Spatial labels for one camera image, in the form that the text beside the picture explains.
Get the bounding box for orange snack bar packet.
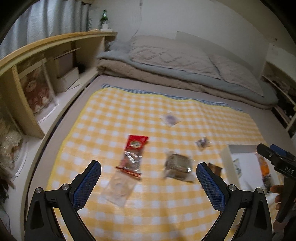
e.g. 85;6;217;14
256;154;270;178

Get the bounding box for clear packet dark purple pastry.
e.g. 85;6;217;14
160;113;180;127

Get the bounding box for person's right hand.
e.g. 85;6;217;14
270;185;284;211

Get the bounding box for white storage box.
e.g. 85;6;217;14
220;145;280;205

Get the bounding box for brown chocolate packet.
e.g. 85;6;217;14
208;163;222;180

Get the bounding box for small dark candy packet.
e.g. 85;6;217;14
195;137;211;151

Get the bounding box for right side wooden shelf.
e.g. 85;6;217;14
261;44;295;138

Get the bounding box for clear packet pink pastry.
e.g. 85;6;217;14
101;171;138;207

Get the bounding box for red snack packet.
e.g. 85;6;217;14
116;135;149;180

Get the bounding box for yellow white checkered cloth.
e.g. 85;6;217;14
47;88;264;240

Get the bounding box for wooden bedside shelf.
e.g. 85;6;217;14
0;30;118;140

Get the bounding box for beige textured pillow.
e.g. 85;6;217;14
129;35;221;80

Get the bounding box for floral gift box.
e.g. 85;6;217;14
18;58;56;115

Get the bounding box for white cardboard box on shelf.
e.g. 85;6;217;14
53;52;79;93

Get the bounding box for blue striped sheet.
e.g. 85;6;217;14
101;83;244;113

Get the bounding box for beige grey folded blankets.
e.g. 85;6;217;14
97;41;278;109

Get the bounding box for grey window curtain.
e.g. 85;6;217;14
1;1;90;59

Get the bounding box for green glass bottle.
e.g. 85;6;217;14
100;9;109;30

